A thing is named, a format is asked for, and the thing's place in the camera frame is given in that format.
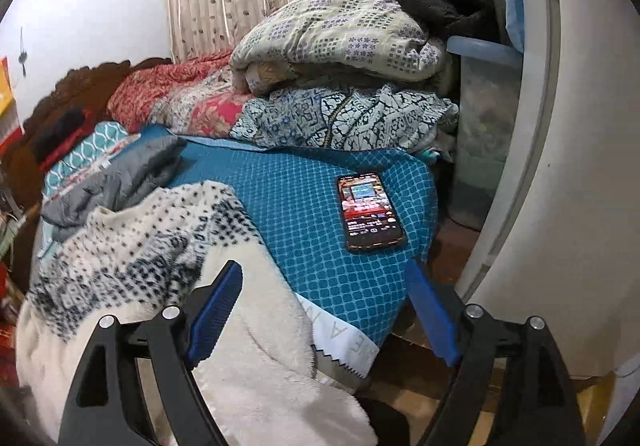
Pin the blue checked bed sheet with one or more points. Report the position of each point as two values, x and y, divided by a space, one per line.
300 206

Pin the white fluffy patterned sweater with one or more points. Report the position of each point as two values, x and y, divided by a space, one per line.
125 251

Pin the teal patterned pillow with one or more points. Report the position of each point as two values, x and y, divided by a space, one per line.
95 141

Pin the red floral quilt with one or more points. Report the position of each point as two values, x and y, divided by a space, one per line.
165 86

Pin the cluttered side shelf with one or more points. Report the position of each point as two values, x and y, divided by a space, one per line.
12 236

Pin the orange and red wall calendar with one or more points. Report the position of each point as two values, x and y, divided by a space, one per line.
4 86

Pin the carved wooden headboard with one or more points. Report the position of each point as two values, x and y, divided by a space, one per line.
90 86

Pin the grey quilted jacket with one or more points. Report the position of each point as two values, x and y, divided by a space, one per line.
125 176

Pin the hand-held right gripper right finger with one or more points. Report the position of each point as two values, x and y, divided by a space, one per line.
430 316

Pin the cream patterned folded quilt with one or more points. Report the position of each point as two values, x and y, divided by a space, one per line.
340 31

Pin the dark wall hanging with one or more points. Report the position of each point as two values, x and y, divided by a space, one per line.
22 57

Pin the red and black cloth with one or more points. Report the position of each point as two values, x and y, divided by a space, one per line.
65 129

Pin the blue and white patterned blanket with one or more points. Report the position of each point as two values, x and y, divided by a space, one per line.
350 116

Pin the white curved panel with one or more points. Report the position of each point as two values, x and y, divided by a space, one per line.
590 126

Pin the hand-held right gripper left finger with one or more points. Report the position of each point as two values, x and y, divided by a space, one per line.
215 316

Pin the clear storage bin blue lid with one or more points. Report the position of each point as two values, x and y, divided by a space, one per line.
485 101

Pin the black smartphone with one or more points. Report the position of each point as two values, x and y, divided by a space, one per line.
370 211

